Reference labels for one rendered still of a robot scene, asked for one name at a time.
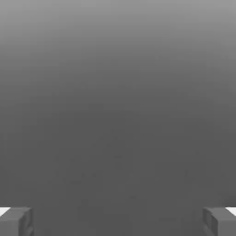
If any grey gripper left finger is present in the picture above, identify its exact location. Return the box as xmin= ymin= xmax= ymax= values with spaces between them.
xmin=0 ymin=206 xmax=35 ymax=236

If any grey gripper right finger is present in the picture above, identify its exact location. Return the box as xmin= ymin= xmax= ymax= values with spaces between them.
xmin=202 ymin=206 xmax=236 ymax=236

